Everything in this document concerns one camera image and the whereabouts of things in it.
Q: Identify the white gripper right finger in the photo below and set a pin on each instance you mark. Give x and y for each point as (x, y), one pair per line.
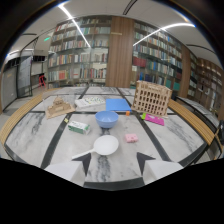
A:
(159, 168)

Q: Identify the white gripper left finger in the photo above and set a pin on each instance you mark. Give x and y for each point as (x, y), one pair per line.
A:
(68, 169)

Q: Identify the small yellow clip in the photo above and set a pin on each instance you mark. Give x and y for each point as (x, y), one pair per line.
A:
(66, 120)

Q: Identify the pink block toy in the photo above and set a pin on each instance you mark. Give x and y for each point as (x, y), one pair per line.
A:
(131, 137)

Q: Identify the white plastic ladle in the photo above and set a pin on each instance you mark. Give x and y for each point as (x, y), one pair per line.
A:
(104, 145)

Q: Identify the green and white carton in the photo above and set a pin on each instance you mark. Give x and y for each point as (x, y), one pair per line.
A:
(78, 127)

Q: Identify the magenta flat card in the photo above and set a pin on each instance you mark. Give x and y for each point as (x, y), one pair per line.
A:
(154, 119)

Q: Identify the green small block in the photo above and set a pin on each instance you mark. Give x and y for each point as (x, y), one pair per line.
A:
(143, 116)

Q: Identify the small wooden temple model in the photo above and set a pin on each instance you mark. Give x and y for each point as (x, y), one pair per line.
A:
(59, 107)

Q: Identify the blue plastic bowl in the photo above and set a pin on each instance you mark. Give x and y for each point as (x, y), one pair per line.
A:
(106, 119)

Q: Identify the small orange cube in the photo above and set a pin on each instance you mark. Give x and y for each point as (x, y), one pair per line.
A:
(127, 113)

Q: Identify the large wooden building model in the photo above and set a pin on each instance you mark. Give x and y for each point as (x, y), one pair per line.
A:
(151, 98)

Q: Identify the blue flat board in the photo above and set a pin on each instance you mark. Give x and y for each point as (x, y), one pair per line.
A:
(117, 104)

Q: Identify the red stool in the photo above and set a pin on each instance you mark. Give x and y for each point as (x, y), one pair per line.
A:
(42, 80)

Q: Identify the curved wooden bookshelf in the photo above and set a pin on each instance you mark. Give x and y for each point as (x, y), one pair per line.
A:
(206, 85)

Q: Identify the wooden bookshelf with books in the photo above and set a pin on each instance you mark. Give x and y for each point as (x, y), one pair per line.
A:
(156, 56)
(79, 53)

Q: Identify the wooden wall panel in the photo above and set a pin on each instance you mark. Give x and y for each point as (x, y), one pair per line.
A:
(120, 51)

